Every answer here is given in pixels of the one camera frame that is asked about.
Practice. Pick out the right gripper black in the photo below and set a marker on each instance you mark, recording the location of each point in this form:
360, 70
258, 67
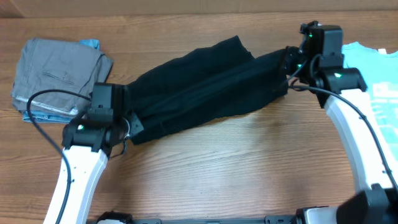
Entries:
290, 53

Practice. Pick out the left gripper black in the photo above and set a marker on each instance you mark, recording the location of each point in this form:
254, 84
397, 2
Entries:
135, 124

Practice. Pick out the black shorts with mesh lining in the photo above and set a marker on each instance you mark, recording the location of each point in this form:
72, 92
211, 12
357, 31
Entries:
208, 83

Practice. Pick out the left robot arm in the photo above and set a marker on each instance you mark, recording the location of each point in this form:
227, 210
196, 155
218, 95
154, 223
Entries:
87, 144

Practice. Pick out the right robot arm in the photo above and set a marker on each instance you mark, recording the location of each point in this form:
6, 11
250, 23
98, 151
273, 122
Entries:
342, 93

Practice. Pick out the folded blue jeans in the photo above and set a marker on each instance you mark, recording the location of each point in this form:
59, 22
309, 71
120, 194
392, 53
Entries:
46, 117

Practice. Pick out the light blue printed t-shirt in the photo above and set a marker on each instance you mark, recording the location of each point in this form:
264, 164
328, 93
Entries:
379, 70

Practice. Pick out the folded grey trousers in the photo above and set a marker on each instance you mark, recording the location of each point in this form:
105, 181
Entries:
59, 74

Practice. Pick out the cardboard backdrop panel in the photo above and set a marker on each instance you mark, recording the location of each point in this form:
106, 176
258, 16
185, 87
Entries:
87, 8

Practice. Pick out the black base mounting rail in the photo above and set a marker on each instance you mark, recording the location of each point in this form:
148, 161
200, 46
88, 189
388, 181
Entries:
268, 219

